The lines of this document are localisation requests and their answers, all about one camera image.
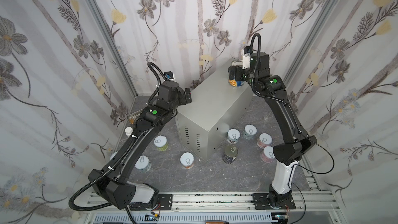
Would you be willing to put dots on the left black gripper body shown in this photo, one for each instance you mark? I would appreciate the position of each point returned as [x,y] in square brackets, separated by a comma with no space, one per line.
[186,95]

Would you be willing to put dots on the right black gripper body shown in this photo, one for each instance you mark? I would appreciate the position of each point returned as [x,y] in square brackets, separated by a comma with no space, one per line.
[233,72]

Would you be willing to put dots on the blue soup can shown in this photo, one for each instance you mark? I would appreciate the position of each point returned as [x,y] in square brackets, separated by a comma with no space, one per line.
[237,63]

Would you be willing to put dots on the dark navy food can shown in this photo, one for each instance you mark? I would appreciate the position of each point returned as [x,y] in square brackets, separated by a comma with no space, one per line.
[230,153]

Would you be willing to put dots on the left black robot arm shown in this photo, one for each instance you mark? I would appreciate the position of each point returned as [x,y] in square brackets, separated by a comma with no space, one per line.
[112,181]

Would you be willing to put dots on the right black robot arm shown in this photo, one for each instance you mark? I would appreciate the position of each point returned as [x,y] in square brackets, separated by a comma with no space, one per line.
[255,71]

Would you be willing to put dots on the grey metal cabinet box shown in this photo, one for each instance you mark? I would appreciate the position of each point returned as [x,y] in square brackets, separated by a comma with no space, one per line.
[216,107]

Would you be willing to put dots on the green can white lid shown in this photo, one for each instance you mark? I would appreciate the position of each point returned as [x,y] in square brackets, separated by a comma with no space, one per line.
[161,143]

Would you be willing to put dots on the metal tray with contents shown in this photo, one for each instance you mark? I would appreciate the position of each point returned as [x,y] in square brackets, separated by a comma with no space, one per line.
[131,118]

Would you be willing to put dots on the light teal can white lid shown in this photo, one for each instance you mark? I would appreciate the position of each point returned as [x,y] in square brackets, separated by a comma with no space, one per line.
[250,132]

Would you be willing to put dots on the orange can white lid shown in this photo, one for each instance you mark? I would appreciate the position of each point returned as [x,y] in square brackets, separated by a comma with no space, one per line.
[187,160]

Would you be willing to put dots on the white plastic bottle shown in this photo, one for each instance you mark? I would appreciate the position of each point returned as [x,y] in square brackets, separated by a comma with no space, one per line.
[128,131]

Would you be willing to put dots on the teal grey can white lid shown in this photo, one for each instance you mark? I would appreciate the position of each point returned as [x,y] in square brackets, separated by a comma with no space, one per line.
[143,164]

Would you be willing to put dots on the pale pink can white lid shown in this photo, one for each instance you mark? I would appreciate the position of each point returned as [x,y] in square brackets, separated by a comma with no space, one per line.
[267,154]

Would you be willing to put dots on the yellow can white lid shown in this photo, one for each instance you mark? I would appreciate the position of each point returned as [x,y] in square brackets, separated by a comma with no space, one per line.
[112,156]

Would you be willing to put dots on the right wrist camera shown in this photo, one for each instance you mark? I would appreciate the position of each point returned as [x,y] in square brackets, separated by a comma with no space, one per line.
[246,57]

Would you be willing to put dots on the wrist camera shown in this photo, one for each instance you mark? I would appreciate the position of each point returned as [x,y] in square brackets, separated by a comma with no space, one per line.
[246,57]
[169,76]

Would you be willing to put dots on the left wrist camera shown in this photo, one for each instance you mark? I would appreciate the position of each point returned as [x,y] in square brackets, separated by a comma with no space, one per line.
[169,76]

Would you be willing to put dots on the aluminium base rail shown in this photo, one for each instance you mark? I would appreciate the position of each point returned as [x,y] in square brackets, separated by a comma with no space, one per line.
[306,207]

